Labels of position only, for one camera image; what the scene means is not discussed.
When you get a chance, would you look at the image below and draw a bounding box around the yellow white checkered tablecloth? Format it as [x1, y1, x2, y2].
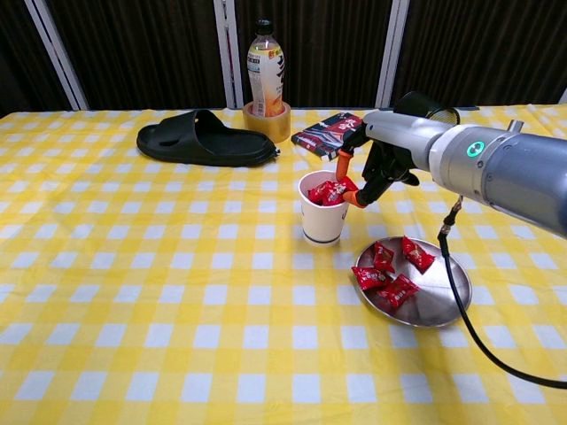
[0, 104, 567, 425]

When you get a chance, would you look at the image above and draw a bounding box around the white paper cup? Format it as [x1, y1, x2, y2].
[297, 169, 356, 247]

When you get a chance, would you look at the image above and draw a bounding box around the round metal plate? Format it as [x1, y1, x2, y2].
[355, 236, 473, 328]

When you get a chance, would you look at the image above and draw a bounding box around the black red snack packet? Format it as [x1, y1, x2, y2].
[291, 111, 369, 162]

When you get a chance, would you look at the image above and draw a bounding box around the orange drink plastic bottle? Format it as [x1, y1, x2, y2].
[245, 18, 286, 119]

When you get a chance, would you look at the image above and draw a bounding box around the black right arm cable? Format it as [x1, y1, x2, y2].
[437, 197, 567, 391]

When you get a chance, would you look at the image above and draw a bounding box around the black mesh pen holder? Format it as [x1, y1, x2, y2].
[392, 90, 462, 126]

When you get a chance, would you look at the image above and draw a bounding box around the black rubber slipper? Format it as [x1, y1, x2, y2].
[136, 109, 281, 168]

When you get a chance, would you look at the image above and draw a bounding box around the black corrugated partition panel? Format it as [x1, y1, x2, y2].
[43, 0, 228, 111]
[392, 0, 567, 107]
[0, 0, 79, 117]
[232, 0, 394, 109]

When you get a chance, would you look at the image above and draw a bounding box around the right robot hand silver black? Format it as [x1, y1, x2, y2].
[335, 109, 449, 209]

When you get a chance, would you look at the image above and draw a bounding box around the aluminium frame post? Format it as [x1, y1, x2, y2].
[376, 0, 411, 109]
[24, 0, 89, 111]
[213, 0, 245, 109]

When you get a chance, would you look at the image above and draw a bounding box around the brown packing tape roll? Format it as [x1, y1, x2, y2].
[242, 100, 292, 143]

